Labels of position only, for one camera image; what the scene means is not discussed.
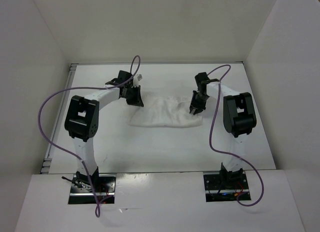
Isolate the purple cable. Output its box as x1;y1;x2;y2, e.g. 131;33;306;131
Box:
36;55;141;218
206;64;265;207

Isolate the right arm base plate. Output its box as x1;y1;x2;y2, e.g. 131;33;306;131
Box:
203;172;251;203

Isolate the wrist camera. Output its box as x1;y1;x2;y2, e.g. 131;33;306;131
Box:
134;74;143;82
206;78;220;84

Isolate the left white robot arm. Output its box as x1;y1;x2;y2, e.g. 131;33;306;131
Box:
64;70;144;192

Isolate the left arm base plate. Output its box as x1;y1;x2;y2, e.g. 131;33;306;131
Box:
68;173;117;205

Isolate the white pleated skirt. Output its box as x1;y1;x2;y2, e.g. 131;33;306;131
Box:
125;94;203;128

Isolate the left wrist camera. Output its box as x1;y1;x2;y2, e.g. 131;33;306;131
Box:
134;74;143;82

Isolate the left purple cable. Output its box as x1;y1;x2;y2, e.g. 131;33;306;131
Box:
36;55;141;218

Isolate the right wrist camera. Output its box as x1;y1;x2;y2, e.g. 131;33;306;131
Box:
206;78;220;84

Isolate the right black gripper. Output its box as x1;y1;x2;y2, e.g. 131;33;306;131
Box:
189;90;210;115

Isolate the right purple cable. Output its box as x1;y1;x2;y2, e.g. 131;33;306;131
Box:
206;64;265;207

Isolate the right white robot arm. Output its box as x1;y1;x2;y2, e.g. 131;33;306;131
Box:
189;72;257;189

